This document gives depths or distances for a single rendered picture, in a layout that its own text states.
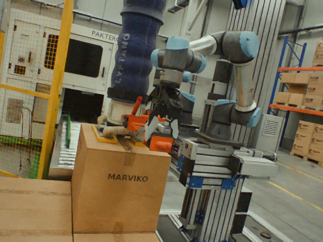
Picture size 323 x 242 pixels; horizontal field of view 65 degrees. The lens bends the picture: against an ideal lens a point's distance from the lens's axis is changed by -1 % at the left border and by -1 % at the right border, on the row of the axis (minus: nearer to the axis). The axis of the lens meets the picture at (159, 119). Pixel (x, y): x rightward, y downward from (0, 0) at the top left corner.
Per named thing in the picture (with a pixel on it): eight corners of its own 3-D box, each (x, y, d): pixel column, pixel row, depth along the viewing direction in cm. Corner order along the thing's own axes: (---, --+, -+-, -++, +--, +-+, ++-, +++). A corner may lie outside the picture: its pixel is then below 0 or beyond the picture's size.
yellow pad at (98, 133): (91, 127, 156) (92, 119, 156) (107, 129, 160) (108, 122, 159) (97, 141, 125) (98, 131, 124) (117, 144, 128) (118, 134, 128)
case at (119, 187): (71, 180, 171) (80, 122, 166) (129, 184, 185) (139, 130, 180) (73, 233, 115) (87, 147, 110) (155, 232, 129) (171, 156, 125)
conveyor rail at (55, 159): (58, 127, 390) (60, 115, 388) (62, 128, 391) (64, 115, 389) (45, 194, 175) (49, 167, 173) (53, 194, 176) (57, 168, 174)
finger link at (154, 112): (154, 129, 88) (167, 108, 89) (155, 130, 87) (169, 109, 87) (142, 122, 86) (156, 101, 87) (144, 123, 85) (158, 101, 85)
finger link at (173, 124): (174, 139, 96) (170, 115, 94) (181, 143, 91) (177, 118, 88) (167, 141, 95) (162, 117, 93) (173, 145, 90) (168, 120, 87)
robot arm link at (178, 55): (196, 42, 88) (181, 34, 81) (189, 74, 89) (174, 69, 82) (178, 42, 93) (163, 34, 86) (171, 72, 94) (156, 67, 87)
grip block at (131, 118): (121, 126, 123) (123, 114, 123) (141, 128, 127) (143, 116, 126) (125, 129, 116) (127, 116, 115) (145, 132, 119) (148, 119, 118)
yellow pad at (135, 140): (121, 131, 163) (123, 124, 162) (136, 133, 166) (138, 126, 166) (134, 146, 131) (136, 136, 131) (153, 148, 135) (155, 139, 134)
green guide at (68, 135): (62, 118, 389) (63, 112, 388) (69, 119, 393) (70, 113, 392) (57, 146, 240) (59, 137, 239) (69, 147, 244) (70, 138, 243)
